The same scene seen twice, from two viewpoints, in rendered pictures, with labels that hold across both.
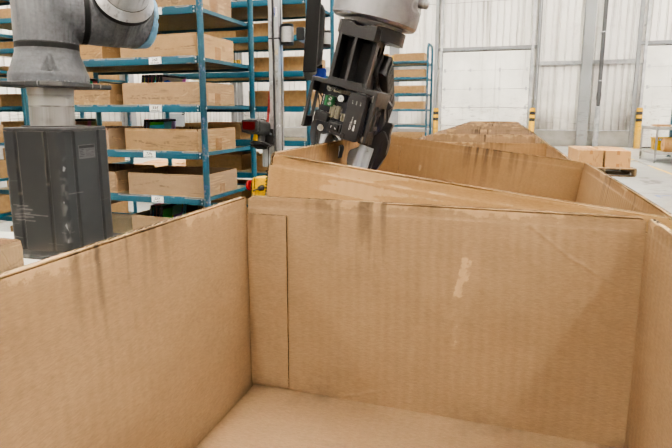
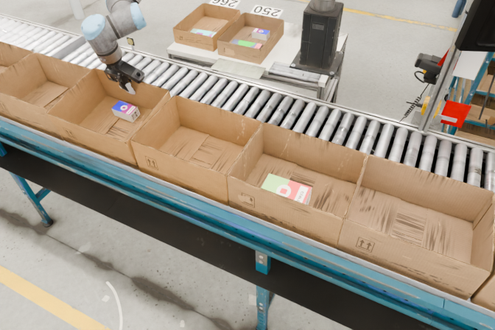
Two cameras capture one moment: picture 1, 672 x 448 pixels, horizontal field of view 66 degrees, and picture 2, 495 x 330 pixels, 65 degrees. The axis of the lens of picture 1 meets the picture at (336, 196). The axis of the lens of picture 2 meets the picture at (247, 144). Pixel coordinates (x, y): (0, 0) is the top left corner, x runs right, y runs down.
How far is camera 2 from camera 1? 1.99 m
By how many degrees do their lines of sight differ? 90
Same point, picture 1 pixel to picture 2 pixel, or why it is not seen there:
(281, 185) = (93, 73)
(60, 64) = not seen: outside the picture
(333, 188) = (86, 79)
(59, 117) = (317, 4)
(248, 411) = not seen: hidden behind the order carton
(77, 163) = (310, 29)
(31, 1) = not seen: outside the picture
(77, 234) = (303, 58)
